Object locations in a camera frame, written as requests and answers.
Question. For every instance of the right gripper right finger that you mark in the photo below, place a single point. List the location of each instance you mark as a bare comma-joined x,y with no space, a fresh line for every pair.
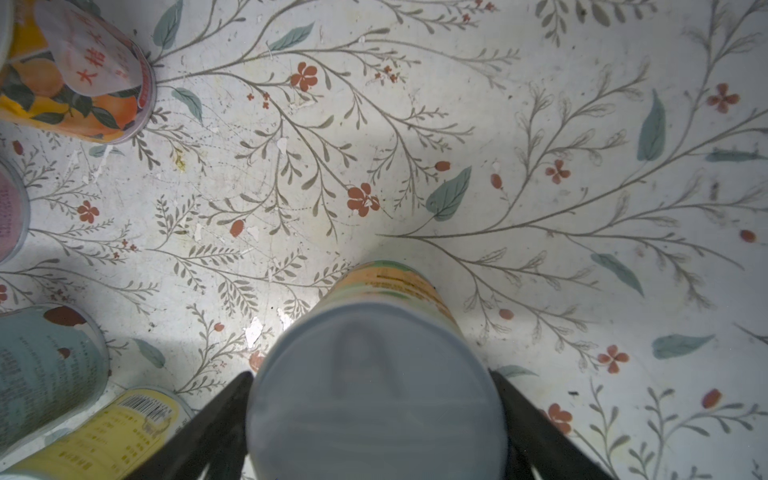
536,448

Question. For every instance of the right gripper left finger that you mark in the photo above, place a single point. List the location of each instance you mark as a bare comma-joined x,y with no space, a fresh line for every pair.
212,445

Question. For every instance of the yellow green can plastic lid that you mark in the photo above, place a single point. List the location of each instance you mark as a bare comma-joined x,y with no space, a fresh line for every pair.
375,382

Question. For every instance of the yellow label can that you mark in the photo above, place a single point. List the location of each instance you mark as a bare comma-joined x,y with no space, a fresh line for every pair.
113,442

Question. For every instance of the green label can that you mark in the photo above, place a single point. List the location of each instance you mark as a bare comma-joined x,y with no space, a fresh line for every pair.
54,364

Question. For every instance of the floral patterned mat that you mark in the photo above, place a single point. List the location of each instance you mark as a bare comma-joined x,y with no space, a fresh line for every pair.
584,183

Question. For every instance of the pink label can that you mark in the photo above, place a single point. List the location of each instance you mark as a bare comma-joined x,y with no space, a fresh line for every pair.
15,211

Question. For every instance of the orange fruit can white lid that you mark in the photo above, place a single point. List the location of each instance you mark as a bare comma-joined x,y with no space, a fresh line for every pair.
66,70

